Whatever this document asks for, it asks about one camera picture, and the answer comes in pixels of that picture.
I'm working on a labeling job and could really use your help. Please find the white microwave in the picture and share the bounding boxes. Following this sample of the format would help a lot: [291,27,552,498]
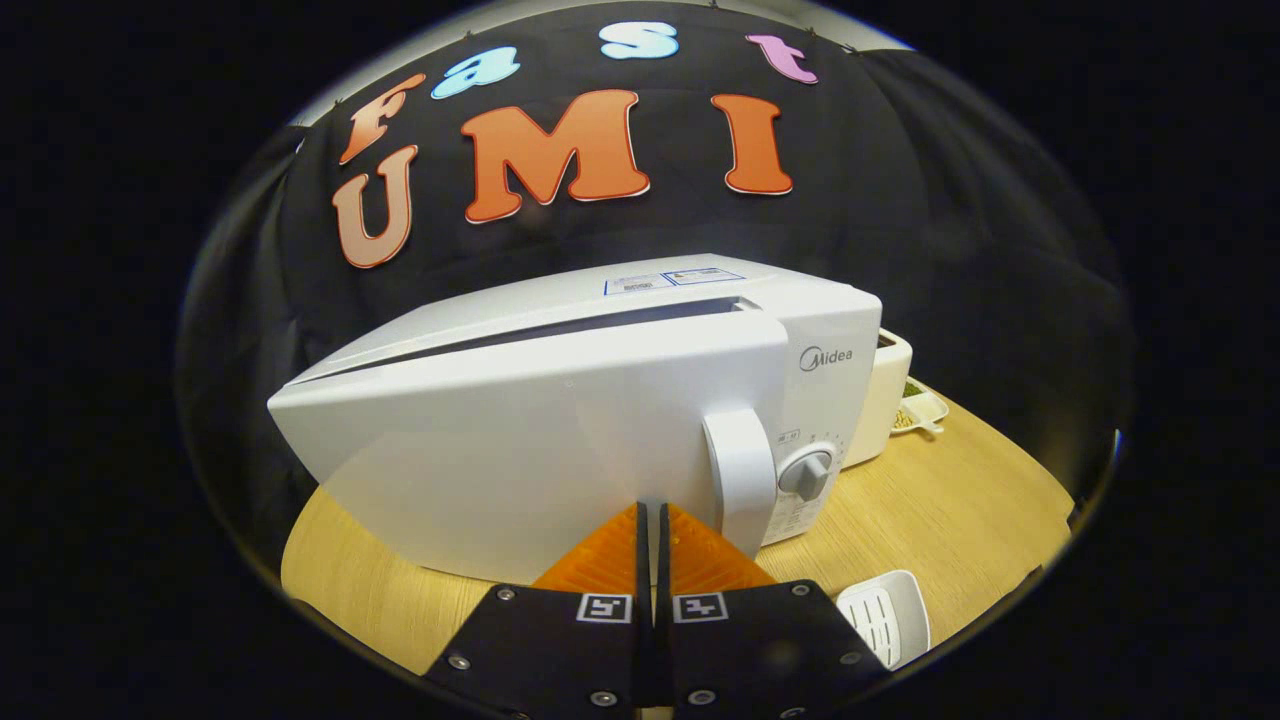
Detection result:
[267,253,885,586]

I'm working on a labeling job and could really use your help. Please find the white divided dish of beans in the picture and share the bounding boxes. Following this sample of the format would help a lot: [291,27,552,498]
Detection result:
[890,378,950,437]

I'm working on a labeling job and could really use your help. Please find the white toaster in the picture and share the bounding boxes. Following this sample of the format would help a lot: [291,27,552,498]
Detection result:
[838,328,914,470]

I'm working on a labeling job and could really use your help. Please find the white rectangular plastic tray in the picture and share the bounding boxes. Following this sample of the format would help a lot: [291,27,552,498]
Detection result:
[835,569,932,671]

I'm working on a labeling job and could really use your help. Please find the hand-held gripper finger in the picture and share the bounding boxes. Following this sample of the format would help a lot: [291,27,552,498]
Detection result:
[655,503,889,720]
[422,503,656,720]

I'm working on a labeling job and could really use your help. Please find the black backdrop cloth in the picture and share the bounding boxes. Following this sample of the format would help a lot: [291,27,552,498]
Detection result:
[178,0,1131,581]

